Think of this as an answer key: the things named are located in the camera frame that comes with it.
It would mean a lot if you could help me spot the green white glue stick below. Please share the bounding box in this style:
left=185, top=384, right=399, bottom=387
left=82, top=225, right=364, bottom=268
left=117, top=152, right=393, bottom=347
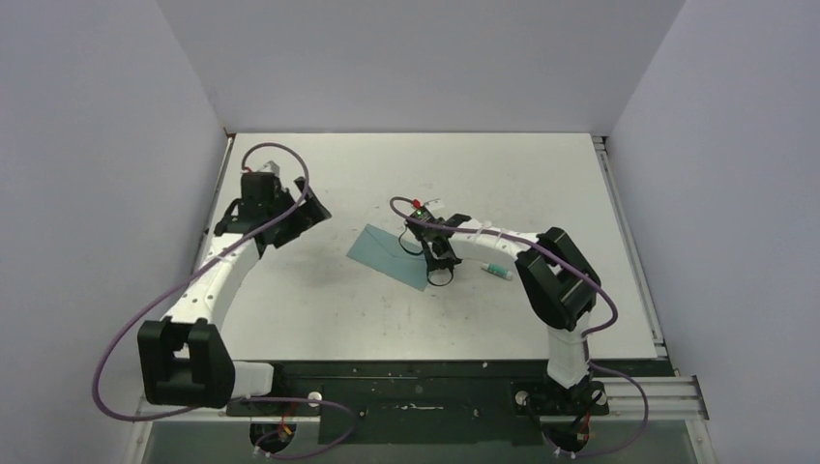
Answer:
left=481, top=263, right=513, bottom=280

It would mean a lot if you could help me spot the teal envelope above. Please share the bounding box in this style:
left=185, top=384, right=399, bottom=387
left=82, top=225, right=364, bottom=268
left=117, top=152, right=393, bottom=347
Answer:
left=346, top=224, right=427, bottom=291

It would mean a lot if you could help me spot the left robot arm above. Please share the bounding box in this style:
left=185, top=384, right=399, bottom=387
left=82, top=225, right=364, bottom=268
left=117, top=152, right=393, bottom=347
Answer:
left=137, top=171, right=332, bottom=417

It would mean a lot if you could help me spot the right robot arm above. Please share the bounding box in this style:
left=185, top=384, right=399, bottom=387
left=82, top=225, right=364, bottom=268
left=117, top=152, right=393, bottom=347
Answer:
left=405, top=207, right=600, bottom=414

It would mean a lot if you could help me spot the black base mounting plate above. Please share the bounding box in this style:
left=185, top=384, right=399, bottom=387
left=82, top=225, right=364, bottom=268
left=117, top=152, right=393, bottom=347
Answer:
left=223, top=357, right=677, bottom=447

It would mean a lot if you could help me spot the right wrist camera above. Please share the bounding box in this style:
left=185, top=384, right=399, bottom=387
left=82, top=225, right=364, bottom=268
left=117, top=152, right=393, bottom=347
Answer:
left=412, top=198, right=445, bottom=212

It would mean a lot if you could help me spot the aluminium frame rail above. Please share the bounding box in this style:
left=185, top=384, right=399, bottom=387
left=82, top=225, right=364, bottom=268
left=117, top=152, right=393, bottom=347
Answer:
left=125, top=374, right=716, bottom=463

